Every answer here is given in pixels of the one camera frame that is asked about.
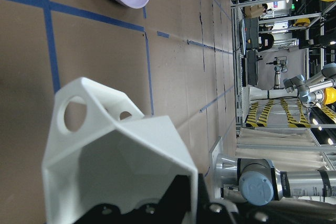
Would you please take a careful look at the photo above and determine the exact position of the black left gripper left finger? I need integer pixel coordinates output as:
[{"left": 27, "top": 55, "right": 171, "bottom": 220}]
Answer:
[{"left": 158, "top": 175, "right": 191, "bottom": 212}]

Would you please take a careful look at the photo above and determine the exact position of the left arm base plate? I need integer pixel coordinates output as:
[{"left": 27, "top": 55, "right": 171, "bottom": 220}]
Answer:
[{"left": 209, "top": 136, "right": 223, "bottom": 162}]

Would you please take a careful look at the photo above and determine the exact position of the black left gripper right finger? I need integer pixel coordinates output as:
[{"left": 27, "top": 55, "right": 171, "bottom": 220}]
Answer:
[{"left": 197, "top": 173, "right": 210, "bottom": 205}]

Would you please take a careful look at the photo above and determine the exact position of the white faceted cup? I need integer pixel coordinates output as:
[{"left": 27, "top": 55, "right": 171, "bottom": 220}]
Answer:
[{"left": 41, "top": 77, "right": 198, "bottom": 223}]

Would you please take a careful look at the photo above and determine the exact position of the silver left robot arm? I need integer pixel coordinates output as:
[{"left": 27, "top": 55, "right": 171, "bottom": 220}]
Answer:
[{"left": 152, "top": 154, "right": 335, "bottom": 222}]

